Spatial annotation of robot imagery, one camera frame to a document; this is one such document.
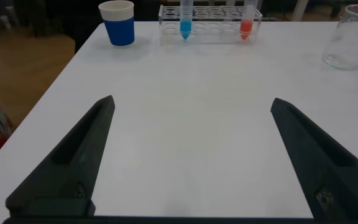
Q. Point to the clear glass beaker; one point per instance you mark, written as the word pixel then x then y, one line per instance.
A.
pixel 350 43

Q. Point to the blue pigment test tube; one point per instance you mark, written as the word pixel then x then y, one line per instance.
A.
pixel 185 28

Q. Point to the red pigment test tube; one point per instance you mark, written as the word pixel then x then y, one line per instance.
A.
pixel 245 28

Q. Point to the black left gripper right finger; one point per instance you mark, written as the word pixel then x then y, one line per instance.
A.
pixel 325 161

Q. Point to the clear acrylic test tube rack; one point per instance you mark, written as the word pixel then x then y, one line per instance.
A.
pixel 213 31

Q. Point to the blue white paper cup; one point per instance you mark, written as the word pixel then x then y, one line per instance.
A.
pixel 120 31

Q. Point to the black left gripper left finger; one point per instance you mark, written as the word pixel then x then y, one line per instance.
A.
pixel 73 161

